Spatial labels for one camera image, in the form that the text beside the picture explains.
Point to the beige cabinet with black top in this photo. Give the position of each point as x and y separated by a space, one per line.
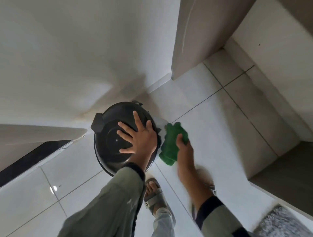
31 149

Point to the person's left little finger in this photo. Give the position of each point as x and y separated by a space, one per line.
127 151

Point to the light grey trouser leg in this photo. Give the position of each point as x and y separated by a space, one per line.
162 223

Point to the person's right thumb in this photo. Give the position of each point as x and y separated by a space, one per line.
179 141

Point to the person's left hand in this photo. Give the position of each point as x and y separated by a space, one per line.
144 142

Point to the person's left middle finger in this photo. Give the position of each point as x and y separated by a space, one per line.
126 127

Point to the grey shaggy rug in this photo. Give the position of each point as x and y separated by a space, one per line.
283 223

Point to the person's right hand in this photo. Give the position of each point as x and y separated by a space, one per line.
184 153

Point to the black round bin lid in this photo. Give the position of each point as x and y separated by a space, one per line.
110 141

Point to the person's right forearm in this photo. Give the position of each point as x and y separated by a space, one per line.
210 210

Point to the person's left thumb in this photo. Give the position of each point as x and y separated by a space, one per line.
149 125

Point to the person's left foot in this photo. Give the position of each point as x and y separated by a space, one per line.
152 186

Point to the green cleaning cloth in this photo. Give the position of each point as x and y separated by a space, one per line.
171 144

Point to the beige tall cabinet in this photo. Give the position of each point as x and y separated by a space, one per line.
207 36

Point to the person's left forearm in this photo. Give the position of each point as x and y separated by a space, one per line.
110 200

